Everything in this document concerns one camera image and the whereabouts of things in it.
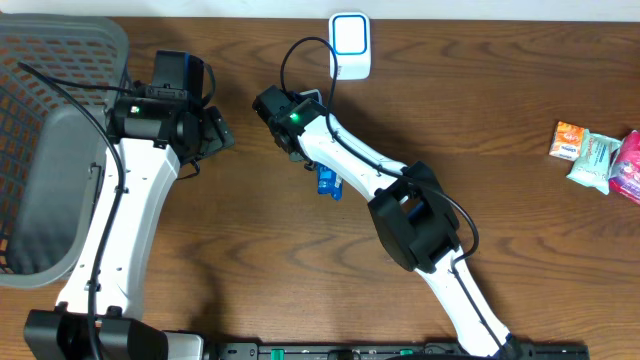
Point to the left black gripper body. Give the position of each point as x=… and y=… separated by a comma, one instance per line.
x=212, y=133

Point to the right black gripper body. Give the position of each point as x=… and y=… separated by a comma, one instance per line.
x=295, y=155

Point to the blue snack wrapper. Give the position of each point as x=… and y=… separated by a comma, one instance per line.
x=329, y=182

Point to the orange Kleenex tissue pack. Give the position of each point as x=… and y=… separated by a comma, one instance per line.
x=567, y=141

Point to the teal wet wipes pack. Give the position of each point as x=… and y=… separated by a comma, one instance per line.
x=592, y=168

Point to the purple Carefree pad pack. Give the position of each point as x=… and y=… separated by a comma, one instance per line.
x=624, y=172

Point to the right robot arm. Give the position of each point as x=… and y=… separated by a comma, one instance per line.
x=415, y=220

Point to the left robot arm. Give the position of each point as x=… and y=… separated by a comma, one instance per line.
x=98, y=313

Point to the grey plastic mesh basket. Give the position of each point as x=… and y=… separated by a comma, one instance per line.
x=52, y=158

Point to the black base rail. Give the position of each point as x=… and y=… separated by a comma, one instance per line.
x=253, y=351

